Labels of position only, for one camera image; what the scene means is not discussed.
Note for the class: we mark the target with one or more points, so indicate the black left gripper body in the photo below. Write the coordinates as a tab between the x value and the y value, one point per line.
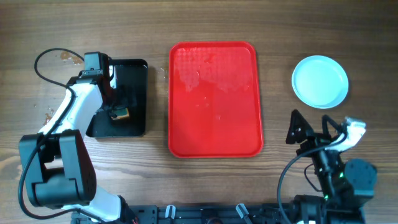
115	100

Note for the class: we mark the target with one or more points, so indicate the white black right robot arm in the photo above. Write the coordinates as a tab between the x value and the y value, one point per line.
345	186

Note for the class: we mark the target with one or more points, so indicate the orange green sponge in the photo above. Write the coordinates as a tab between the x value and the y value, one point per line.
119	114

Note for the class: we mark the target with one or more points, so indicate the black water tray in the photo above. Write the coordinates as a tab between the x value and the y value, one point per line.
131	76

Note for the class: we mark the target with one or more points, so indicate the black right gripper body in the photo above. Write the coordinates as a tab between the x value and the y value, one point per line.
315	142

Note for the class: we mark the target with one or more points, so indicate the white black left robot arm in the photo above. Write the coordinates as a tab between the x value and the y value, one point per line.
57	174

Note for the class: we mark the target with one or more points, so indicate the red plastic tray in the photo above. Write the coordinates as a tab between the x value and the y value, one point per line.
214	103

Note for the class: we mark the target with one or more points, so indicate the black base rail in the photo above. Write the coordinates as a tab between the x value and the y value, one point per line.
267	213

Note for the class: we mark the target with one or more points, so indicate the light blue plate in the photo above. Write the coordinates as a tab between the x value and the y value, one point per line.
320	82

